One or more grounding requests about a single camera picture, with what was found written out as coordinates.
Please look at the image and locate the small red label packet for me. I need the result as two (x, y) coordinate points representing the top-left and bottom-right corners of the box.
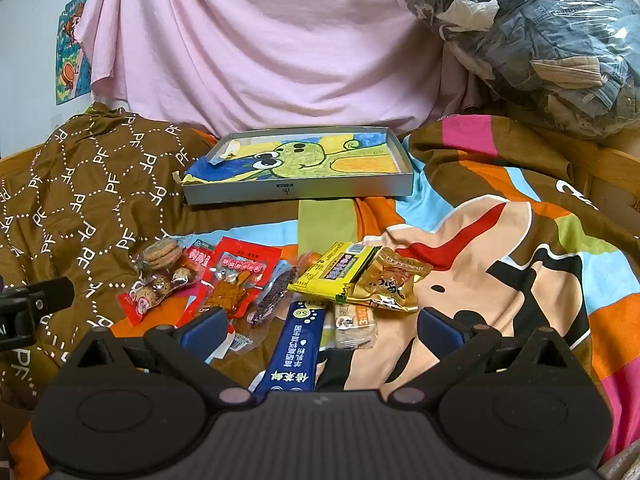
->
(182, 240), (218, 281)

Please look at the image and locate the beige wafer packet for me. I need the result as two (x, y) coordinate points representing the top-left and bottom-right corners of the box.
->
(332, 302), (378, 351)

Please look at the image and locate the pink sheet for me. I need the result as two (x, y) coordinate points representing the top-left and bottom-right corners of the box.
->
(75, 0), (481, 138)

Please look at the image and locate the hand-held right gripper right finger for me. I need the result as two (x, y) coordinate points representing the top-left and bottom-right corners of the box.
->
(386, 306), (581, 406)

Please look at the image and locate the clear bag of clothes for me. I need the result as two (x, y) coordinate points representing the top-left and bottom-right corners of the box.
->
(402, 0), (640, 141)

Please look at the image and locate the red dried tofu packet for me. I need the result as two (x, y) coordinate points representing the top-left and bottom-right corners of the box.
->
(197, 236), (283, 322)

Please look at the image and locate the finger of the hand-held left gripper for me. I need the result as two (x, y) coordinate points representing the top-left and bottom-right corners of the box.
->
(20, 276), (76, 313)

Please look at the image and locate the dark snack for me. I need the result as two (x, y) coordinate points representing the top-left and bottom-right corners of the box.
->
(227, 265), (301, 356)

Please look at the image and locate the brown patterned blanket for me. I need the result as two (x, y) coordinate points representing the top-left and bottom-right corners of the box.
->
(0, 102), (221, 411)

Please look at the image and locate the red cookie packet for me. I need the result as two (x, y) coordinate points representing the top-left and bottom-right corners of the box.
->
(117, 265), (201, 328)

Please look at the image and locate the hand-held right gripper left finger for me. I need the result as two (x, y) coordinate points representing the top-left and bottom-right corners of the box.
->
(62, 306), (256, 406)

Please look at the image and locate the gold snack packet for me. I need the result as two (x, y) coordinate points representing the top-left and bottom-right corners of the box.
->
(346, 246), (433, 313)

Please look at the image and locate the light blue snack packet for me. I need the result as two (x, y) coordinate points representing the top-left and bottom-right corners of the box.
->
(270, 259), (296, 286)

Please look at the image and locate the grey box with cartoon drawing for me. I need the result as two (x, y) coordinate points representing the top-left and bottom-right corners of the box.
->
(181, 126), (415, 206)

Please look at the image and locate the long blue snack packet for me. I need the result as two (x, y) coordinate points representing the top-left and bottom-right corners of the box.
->
(248, 300), (331, 396)

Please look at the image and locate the wooden bed frame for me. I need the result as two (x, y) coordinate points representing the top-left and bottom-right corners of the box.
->
(570, 132), (640, 233)

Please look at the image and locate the cartoon wall poster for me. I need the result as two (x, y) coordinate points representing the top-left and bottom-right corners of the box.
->
(55, 0), (93, 106)

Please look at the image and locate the yellow snack packet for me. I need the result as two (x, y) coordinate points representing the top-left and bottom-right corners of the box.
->
(287, 241), (383, 306)

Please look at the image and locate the round biscuit packet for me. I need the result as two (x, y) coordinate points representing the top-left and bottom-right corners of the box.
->
(135, 237), (183, 273)

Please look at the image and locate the colourful cartoon printed blanket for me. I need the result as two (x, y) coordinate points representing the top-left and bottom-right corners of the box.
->
(10, 115), (640, 480)

